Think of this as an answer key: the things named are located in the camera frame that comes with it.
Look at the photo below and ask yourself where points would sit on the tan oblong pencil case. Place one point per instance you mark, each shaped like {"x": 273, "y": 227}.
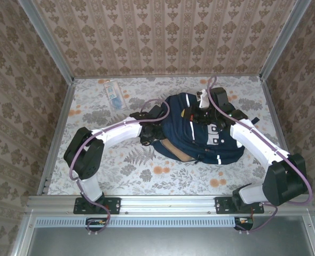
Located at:
{"x": 177, "y": 152}

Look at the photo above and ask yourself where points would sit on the navy blue student backpack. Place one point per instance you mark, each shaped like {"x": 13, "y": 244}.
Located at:
{"x": 200, "y": 149}

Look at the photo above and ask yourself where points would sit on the clear ruler set package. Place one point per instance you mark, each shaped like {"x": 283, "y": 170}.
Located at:
{"x": 116, "y": 96}

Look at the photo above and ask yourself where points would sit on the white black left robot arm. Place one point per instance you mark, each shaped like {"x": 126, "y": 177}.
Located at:
{"x": 114, "y": 133}

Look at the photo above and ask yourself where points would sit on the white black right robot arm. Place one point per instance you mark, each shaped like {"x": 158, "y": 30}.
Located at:
{"x": 256, "y": 138}

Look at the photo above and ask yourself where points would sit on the grey metal panel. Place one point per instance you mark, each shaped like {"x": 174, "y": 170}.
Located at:
{"x": 168, "y": 242}

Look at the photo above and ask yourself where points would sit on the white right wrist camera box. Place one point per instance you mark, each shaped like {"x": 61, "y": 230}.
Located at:
{"x": 203, "y": 99}

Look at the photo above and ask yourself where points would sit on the aluminium back rail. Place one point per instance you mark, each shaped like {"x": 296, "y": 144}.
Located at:
{"x": 168, "y": 76}

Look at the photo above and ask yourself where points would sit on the aluminium rail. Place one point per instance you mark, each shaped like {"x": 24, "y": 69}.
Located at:
{"x": 58, "y": 133}
{"x": 272, "y": 106}
{"x": 168, "y": 76}

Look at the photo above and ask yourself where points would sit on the aluminium right side rail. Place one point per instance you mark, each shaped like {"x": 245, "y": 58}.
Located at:
{"x": 272, "y": 106}

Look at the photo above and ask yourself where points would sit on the aluminium front frame beam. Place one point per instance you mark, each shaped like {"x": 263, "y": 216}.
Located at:
{"x": 168, "y": 204}

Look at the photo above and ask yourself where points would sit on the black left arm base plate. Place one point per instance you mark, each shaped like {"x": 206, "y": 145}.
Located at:
{"x": 112, "y": 205}

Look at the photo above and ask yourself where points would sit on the aluminium left side rail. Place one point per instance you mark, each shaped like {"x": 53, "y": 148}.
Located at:
{"x": 58, "y": 133}

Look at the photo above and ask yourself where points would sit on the aluminium right corner post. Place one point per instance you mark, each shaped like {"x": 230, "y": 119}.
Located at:
{"x": 283, "y": 40}

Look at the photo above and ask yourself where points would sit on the aluminium corner post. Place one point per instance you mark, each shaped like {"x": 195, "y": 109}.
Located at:
{"x": 283, "y": 40}
{"x": 48, "y": 40}

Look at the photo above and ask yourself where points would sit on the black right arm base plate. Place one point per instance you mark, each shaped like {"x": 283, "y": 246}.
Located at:
{"x": 223, "y": 205}

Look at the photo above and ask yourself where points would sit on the aluminium left corner post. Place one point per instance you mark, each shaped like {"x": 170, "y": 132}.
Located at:
{"x": 48, "y": 40}

